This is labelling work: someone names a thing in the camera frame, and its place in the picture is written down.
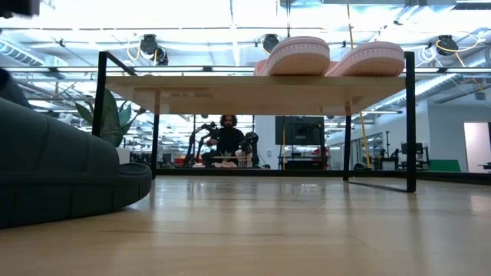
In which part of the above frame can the pink slide sandal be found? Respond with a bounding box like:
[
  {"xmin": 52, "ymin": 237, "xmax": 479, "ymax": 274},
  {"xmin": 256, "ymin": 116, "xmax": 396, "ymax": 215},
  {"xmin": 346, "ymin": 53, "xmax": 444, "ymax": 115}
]
[
  {"xmin": 325, "ymin": 41, "xmax": 406, "ymax": 77},
  {"xmin": 253, "ymin": 36, "xmax": 331, "ymax": 77}
]

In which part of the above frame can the black slide sandal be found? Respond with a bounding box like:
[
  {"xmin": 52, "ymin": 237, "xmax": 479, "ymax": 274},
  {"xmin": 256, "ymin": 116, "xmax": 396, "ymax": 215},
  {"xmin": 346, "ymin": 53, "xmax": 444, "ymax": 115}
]
[
  {"xmin": 0, "ymin": 67, "xmax": 31, "ymax": 109},
  {"xmin": 0, "ymin": 95, "xmax": 153, "ymax": 230}
]

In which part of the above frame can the person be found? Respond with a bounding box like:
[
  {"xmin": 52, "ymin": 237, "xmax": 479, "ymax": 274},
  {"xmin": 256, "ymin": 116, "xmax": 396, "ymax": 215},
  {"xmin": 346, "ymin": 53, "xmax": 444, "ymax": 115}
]
[{"xmin": 202, "ymin": 113, "xmax": 246, "ymax": 169}]

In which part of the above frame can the black screen on stand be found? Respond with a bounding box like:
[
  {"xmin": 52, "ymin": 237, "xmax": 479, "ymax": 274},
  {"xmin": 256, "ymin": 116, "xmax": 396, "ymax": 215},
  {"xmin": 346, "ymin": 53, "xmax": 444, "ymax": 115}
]
[{"xmin": 275, "ymin": 115, "xmax": 326, "ymax": 170}]

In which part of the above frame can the green plant in white pot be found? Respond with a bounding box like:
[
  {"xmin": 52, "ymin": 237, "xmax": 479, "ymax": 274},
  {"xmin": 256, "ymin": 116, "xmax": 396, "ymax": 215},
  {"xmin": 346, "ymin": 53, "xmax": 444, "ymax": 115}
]
[{"xmin": 74, "ymin": 88, "xmax": 147, "ymax": 166}]

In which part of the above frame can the distant desk with monitor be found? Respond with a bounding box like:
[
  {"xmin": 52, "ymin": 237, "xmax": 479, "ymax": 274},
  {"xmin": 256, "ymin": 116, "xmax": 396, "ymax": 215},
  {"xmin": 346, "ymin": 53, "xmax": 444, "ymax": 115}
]
[{"xmin": 398, "ymin": 141, "xmax": 431, "ymax": 170}]

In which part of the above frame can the green board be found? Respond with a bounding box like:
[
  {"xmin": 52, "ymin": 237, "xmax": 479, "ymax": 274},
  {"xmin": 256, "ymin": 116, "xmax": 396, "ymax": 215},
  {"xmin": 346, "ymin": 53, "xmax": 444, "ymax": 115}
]
[{"xmin": 428, "ymin": 159, "xmax": 462, "ymax": 173}]

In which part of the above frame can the black metal rig frame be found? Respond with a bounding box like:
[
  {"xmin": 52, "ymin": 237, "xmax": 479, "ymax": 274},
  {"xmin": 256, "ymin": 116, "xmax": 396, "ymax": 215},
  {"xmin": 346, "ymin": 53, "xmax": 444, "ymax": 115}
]
[{"xmin": 155, "ymin": 167, "xmax": 491, "ymax": 186}]

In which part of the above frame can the wooden shelf black metal frame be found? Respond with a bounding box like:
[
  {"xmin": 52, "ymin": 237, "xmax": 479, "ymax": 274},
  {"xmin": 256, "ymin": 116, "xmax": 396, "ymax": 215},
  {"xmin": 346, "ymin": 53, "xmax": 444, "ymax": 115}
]
[{"xmin": 91, "ymin": 51, "xmax": 417, "ymax": 193}]

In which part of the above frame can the black ceiling cable reel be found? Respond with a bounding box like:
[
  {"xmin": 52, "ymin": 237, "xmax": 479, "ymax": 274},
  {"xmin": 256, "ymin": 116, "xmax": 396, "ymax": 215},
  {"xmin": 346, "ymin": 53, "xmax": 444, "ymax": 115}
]
[
  {"xmin": 139, "ymin": 33, "xmax": 170, "ymax": 66},
  {"xmin": 436, "ymin": 34, "xmax": 456, "ymax": 57},
  {"xmin": 262, "ymin": 33, "xmax": 282, "ymax": 54}
]

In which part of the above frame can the yellow hanging cable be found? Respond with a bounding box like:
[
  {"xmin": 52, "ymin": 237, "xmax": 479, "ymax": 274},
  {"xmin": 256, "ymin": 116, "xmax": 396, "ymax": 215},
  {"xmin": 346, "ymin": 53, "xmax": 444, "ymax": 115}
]
[{"xmin": 346, "ymin": 0, "xmax": 372, "ymax": 169}]

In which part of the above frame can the silver ventilation duct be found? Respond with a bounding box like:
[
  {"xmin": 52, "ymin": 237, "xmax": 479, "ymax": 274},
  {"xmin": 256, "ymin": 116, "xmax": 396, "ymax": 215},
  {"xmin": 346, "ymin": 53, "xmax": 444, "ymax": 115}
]
[{"xmin": 367, "ymin": 71, "xmax": 491, "ymax": 114}]

